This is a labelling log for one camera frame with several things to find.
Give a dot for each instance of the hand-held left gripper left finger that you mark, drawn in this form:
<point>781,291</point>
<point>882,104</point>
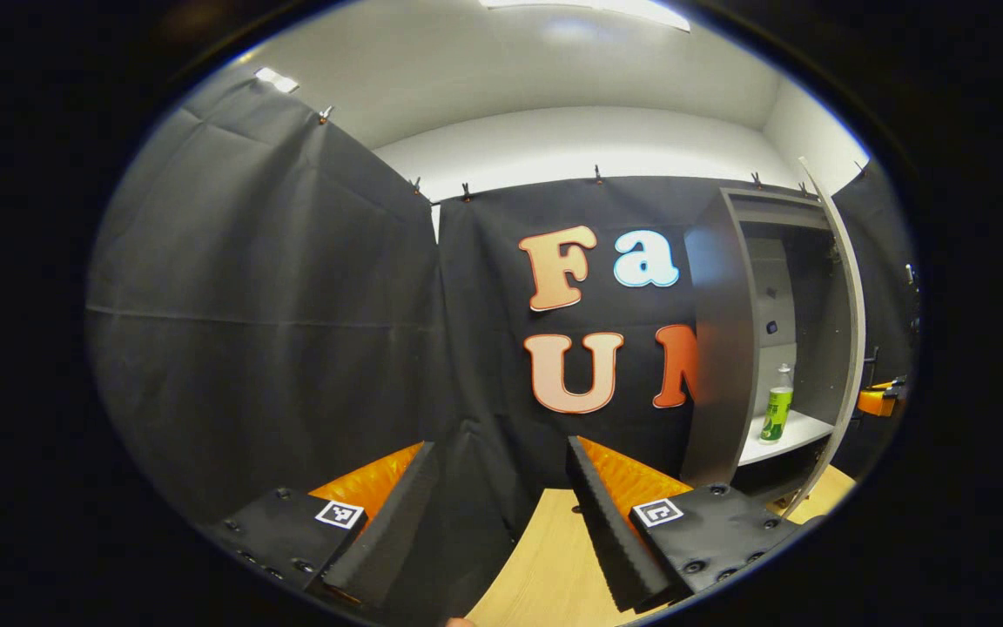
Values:
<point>393,522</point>

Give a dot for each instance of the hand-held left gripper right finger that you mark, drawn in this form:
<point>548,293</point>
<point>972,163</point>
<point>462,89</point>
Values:
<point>610,531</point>

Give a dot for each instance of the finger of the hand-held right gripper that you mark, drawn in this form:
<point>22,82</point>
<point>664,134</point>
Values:
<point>876,402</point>

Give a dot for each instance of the beige cabinet door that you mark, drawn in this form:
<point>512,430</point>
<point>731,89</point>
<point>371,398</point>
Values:
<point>858,331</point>

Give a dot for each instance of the green label bottle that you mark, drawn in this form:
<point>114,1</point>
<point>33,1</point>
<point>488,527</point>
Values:
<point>776,418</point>

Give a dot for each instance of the grey cabinet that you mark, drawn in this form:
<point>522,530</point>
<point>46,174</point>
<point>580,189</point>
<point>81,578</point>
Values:
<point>719,348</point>

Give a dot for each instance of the white cabinet shelf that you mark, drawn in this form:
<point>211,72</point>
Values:
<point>802,431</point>

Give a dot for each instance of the black backdrop cloth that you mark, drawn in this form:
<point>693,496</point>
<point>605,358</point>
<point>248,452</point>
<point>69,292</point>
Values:
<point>292,348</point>

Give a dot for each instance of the row of black cloth clips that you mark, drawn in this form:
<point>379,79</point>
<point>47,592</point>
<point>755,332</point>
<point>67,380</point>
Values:
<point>597,174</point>

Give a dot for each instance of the long ceiling light panel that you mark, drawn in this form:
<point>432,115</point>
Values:
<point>641,13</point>

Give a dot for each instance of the small ceiling light panel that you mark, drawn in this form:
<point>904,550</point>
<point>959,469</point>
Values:
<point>277,80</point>

